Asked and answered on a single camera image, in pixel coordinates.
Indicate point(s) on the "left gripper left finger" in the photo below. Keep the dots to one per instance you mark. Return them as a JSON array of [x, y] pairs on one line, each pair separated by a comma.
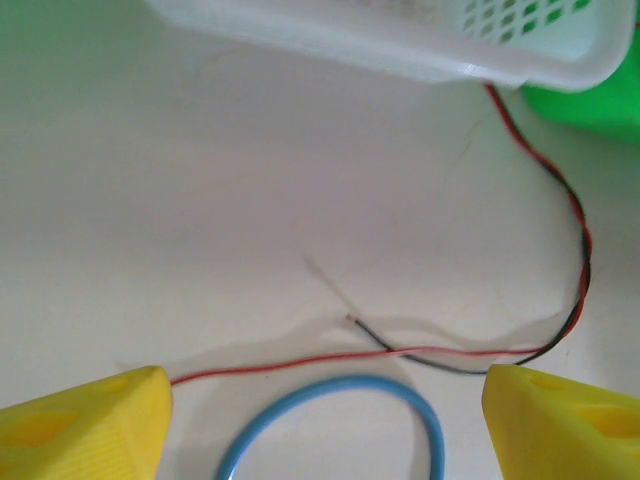
[[90, 435]]

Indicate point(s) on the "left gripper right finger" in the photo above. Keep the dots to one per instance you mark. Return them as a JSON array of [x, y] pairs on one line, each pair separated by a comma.
[[565, 435]]

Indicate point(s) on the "light blue tube loop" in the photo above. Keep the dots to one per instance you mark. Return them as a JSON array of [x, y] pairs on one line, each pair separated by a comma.
[[340, 382]]

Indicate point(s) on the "green plastic basket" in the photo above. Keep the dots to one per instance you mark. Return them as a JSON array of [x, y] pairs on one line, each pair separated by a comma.
[[590, 110]]

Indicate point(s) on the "white plastic basket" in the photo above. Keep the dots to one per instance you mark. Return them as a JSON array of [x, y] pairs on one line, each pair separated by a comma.
[[375, 35]]

